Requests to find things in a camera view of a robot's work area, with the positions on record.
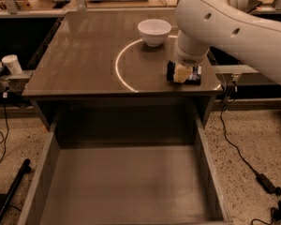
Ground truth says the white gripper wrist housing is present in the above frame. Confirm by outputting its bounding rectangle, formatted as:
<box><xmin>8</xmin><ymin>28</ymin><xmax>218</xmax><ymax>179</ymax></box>
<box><xmin>173</xmin><ymin>31</ymin><xmax>210</xmax><ymax>83</ymax></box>

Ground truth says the dark blue rxbar wrapper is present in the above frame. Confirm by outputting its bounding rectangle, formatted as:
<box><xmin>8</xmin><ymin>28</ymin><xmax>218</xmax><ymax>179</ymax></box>
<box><xmin>167</xmin><ymin>61</ymin><xmax>201</xmax><ymax>85</ymax></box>

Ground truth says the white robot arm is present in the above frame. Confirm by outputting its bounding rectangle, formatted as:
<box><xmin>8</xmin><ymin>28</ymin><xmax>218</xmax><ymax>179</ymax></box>
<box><xmin>175</xmin><ymin>0</ymin><xmax>281</xmax><ymax>85</ymax></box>

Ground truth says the grey cabinet with counter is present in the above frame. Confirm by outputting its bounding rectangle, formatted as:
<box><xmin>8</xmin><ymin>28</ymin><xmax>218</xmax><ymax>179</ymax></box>
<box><xmin>22</xmin><ymin>8</ymin><xmax>224</xmax><ymax>148</ymax></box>

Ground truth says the open grey top drawer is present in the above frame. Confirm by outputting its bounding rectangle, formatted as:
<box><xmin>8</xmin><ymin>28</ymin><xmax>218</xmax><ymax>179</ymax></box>
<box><xmin>19</xmin><ymin>103</ymin><xmax>232</xmax><ymax>225</ymax></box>

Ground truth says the white ceramic bowl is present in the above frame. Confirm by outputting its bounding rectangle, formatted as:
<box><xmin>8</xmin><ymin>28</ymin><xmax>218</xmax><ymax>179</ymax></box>
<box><xmin>138</xmin><ymin>19</ymin><xmax>171</xmax><ymax>47</ymax></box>

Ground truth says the black flat panel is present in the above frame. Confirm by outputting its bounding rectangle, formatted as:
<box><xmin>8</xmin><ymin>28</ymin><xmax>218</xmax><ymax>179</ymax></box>
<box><xmin>245</xmin><ymin>0</ymin><xmax>262</xmax><ymax>13</ymax></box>

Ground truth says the white paper cup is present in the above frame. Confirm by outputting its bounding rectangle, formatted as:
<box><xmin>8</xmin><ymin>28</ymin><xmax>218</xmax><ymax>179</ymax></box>
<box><xmin>2</xmin><ymin>54</ymin><xmax>22</xmax><ymax>75</ymax></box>

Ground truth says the black pole on floor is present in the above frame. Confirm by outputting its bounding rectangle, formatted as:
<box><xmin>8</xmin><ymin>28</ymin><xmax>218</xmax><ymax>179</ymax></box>
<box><xmin>0</xmin><ymin>159</ymin><xmax>31</xmax><ymax>223</ymax></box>

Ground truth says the black power adapter cable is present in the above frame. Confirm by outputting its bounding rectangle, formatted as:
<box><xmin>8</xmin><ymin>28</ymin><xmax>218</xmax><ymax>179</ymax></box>
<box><xmin>219</xmin><ymin>83</ymin><xmax>281</xmax><ymax>197</ymax></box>

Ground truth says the black cable left floor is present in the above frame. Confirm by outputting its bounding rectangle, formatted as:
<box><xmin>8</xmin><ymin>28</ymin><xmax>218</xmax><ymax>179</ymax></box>
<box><xmin>0</xmin><ymin>92</ymin><xmax>10</xmax><ymax>173</ymax></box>

